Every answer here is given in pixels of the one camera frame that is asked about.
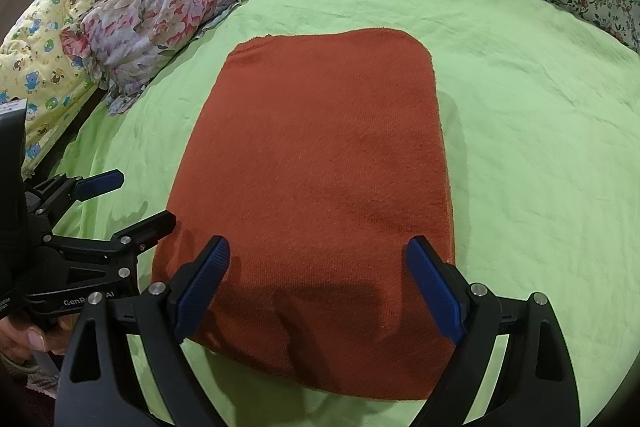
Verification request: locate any orange knit sweater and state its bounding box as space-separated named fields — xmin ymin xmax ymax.
xmin=151 ymin=27 xmax=456 ymax=403

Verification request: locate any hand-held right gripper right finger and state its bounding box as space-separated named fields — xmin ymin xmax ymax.
xmin=405 ymin=235 xmax=583 ymax=427

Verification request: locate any pastel floral ruffled cloth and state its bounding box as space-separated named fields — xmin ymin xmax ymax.
xmin=60 ymin=0 xmax=282 ymax=115

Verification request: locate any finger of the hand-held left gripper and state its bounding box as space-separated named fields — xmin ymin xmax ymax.
xmin=27 ymin=171 xmax=125 ymax=214
xmin=44 ymin=210 xmax=177 ymax=260

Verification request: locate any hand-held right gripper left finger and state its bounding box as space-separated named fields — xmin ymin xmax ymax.
xmin=54 ymin=235 xmax=232 ymax=427

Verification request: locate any light green bed sheet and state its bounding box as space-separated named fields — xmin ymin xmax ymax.
xmin=50 ymin=0 xmax=640 ymax=427

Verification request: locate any person's left hand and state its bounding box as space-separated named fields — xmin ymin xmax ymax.
xmin=0 ymin=313 xmax=76 ymax=374

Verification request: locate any yellow bear print quilt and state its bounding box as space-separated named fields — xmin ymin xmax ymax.
xmin=0 ymin=0 xmax=181 ymax=162

